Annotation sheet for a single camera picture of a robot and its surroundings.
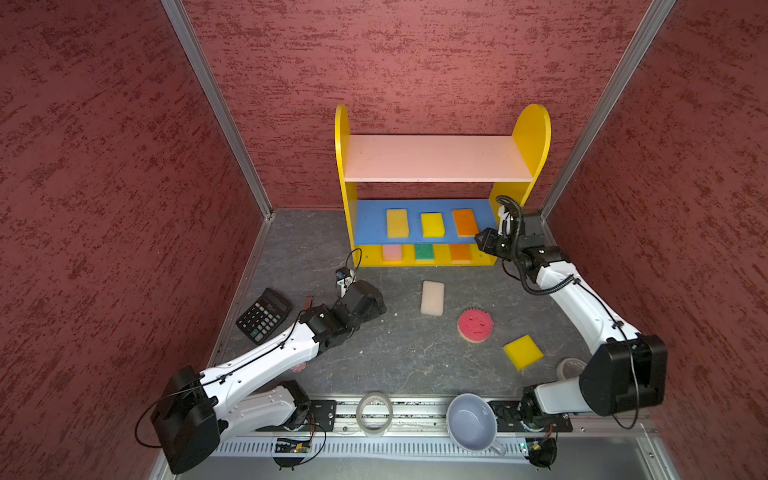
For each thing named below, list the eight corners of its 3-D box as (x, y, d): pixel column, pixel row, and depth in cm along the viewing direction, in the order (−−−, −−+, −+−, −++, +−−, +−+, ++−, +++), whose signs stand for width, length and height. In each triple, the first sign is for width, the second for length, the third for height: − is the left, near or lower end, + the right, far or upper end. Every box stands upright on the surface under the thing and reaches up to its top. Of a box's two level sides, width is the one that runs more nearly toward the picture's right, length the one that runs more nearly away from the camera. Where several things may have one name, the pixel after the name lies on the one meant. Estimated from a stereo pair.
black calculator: (237, 328, 91) (232, 324, 88) (272, 292, 99) (269, 287, 97) (260, 346, 88) (256, 342, 85) (295, 307, 96) (292, 302, 93)
